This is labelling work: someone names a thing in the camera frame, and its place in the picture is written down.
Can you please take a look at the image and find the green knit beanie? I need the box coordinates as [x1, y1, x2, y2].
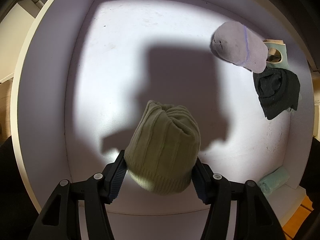
[124, 100, 201, 196]

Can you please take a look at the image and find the lavender sock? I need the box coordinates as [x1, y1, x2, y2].
[211, 21, 268, 73]

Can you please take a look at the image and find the mint green rolled towel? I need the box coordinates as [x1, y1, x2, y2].
[258, 167, 290, 197]

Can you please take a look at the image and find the black knit cloth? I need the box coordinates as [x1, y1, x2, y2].
[253, 67, 300, 120]

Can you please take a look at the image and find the white drawer box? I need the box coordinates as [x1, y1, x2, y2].
[10, 0, 315, 225]

